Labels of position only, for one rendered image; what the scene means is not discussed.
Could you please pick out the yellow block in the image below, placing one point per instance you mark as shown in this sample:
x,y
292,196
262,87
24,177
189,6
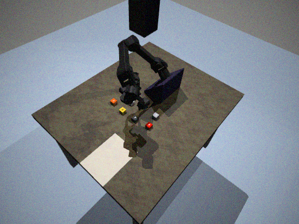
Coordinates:
x,y
122,110

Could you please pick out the orange block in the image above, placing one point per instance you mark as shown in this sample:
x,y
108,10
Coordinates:
x,y
113,101

